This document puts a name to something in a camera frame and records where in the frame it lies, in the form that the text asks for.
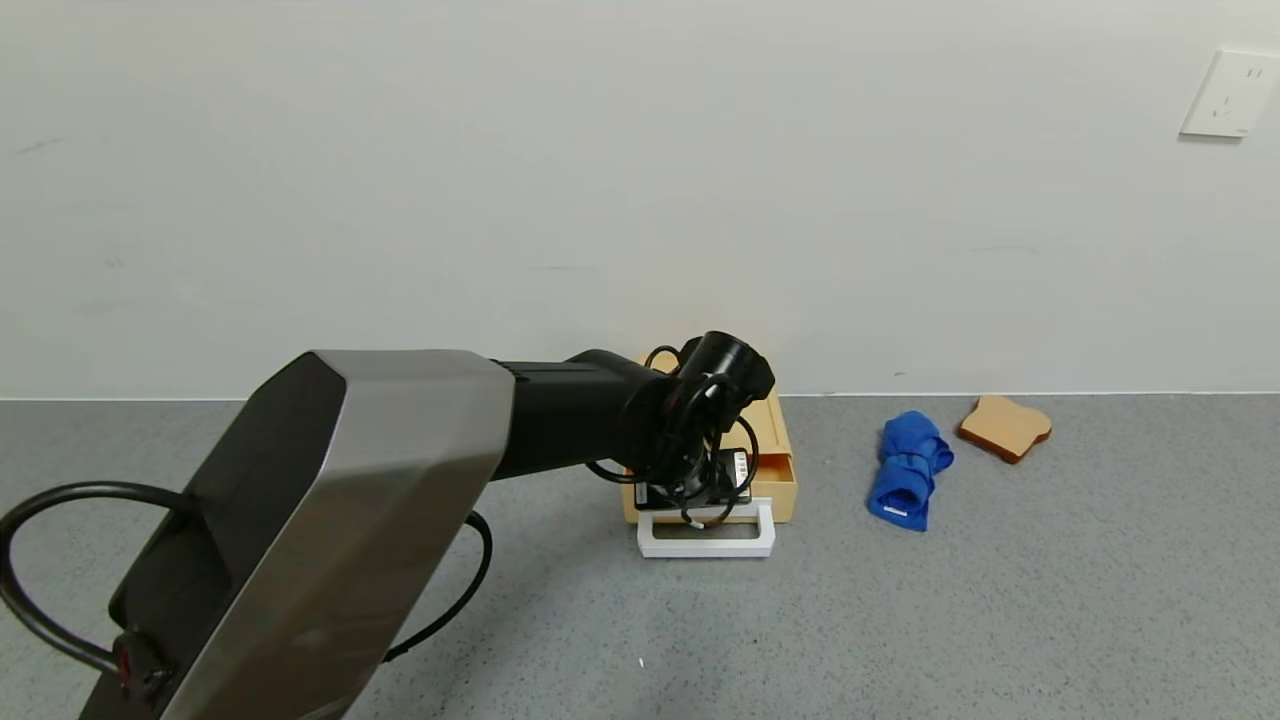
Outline yellow drawer with white handle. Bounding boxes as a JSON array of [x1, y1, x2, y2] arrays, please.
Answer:
[[621, 452, 799, 559]]

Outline blue rolled cloth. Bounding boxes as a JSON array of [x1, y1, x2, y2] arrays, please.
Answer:
[[866, 410, 956, 533]]

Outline brown toast slice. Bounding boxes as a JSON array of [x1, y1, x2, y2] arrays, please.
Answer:
[[958, 394, 1054, 465]]

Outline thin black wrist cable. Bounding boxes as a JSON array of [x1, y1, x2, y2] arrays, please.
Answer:
[[584, 344, 763, 529]]

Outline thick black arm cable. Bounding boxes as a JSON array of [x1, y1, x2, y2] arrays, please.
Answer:
[[0, 481, 495, 683]]

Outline white wall socket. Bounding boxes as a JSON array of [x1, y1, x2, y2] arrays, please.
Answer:
[[1180, 50, 1280, 140]]

